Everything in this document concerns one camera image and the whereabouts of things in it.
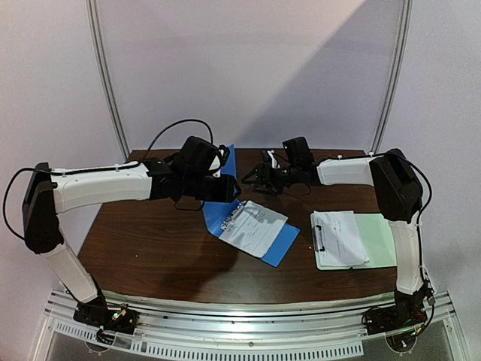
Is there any blue folder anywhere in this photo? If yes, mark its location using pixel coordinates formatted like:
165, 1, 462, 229
201, 144, 301, 268

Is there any metal clipboard clip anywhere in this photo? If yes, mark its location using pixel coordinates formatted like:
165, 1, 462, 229
312, 224, 325, 252

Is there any white paper sheets stack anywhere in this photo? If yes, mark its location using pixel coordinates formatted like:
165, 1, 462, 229
310, 211, 369, 268

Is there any metal folder clip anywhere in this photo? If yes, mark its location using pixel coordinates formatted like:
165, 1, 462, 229
221, 202, 245, 230

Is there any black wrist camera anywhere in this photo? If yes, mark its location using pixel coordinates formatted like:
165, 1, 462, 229
171, 136, 231, 177
261, 137, 314, 169

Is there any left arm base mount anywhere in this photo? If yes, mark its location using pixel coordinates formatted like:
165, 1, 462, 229
73, 296, 139, 345

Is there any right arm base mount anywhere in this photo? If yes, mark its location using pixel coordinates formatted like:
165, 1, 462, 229
361, 297, 435, 354

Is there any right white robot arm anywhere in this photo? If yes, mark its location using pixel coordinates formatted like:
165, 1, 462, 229
241, 148, 428, 296

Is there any white paper sheet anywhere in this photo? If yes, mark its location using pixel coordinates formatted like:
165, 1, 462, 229
219, 201, 288, 258

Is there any aluminium frame post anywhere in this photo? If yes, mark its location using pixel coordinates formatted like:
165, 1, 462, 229
370, 0, 413, 153
86, 0, 131, 159

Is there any left aluminium frame post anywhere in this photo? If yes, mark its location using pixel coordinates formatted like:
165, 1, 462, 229
86, 0, 131, 159

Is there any aluminium front rail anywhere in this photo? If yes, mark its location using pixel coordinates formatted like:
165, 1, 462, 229
33, 290, 469, 360

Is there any green clipboard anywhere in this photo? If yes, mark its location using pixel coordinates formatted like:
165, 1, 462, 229
315, 212, 396, 271

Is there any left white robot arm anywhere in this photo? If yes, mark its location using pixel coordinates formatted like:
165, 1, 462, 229
22, 158, 241, 326

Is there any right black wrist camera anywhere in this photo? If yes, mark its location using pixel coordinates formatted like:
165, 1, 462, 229
261, 137, 314, 169

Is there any right aluminium frame post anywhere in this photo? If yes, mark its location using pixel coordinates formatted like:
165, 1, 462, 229
370, 0, 413, 153

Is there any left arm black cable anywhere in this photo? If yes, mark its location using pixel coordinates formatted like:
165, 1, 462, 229
2, 119, 217, 241

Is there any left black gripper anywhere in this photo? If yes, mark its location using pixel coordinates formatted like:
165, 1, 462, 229
183, 173, 242, 203

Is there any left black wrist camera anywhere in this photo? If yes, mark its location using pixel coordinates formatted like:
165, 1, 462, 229
171, 136, 231, 177

